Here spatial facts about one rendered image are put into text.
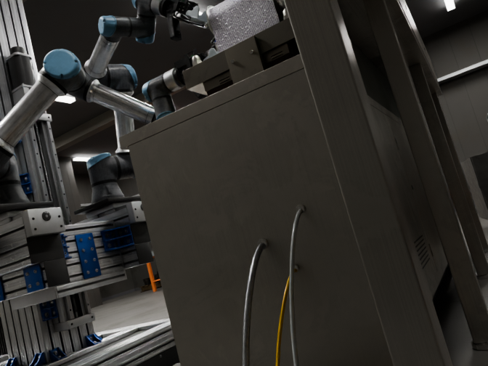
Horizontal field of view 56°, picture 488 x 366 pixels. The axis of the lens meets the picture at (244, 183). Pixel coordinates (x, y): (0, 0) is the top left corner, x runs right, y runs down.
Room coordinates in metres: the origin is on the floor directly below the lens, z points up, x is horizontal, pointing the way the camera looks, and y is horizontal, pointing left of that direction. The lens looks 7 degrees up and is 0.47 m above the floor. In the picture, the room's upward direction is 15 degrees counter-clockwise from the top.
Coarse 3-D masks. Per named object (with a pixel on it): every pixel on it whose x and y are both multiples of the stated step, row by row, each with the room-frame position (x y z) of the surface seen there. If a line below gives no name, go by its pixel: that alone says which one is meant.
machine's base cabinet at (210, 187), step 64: (192, 128) 1.28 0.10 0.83; (256, 128) 1.19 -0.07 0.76; (320, 128) 1.11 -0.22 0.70; (384, 128) 1.83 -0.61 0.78; (192, 192) 1.30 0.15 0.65; (256, 192) 1.21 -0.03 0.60; (320, 192) 1.13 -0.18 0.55; (192, 256) 1.32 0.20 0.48; (320, 256) 1.16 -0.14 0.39; (192, 320) 1.35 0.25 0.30; (256, 320) 1.26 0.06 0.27; (320, 320) 1.18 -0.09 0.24
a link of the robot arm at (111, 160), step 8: (88, 160) 2.04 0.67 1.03; (96, 160) 2.03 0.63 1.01; (104, 160) 2.04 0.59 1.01; (112, 160) 2.07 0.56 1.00; (88, 168) 2.05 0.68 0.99; (96, 168) 2.03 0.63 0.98; (104, 168) 2.04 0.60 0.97; (112, 168) 2.06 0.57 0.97; (120, 168) 2.08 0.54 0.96; (96, 176) 2.03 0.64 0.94; (104, 176) 2.03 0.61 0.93; (112, 176) 2.06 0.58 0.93; (120, 176) 2.11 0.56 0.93
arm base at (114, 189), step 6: (102, 180) 2.03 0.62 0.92; (108, 180) 2.04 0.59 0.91; (114, 180) 2.07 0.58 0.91; (96, 186) 2.03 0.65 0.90; (102, 186) 2.03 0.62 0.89; (108, 186) 2.04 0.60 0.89; (114, 186) 2.05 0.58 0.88; (96, 192) 2.03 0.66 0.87; (102, 192) 2.02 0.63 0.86; (108, 192) 2.03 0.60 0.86; (114, 192) 2.04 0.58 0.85; (120, 192) 2.06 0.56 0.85; (96, 198) 2.02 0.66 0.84; (102, 198) 2.01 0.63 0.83
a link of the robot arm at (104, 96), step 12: (84, 84) 1.65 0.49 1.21; (96, 84) 1.68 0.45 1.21; (84, 96) 1.67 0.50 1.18; (96, 96) 1.68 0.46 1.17; (108, 96) 1.68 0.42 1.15; (120, 96) 1.69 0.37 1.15; (120, 108) 1.70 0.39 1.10; (132, 108) 1.69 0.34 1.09; (144, 108) 1.70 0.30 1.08; (144, 120) 1.71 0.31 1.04
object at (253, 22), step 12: (252, 12) 1.42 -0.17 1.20; (264, 12) 1.41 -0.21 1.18; (276, 12) 1.39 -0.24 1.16; (228, 24) 1.47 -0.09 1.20; (240, 24) 1.45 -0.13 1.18; (252, 24) 1.43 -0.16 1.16; (264, 24) 1.41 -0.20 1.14; (216, 36) 1.49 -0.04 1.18; (228, 36) 1.47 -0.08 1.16; (240, 36) 1.45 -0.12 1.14
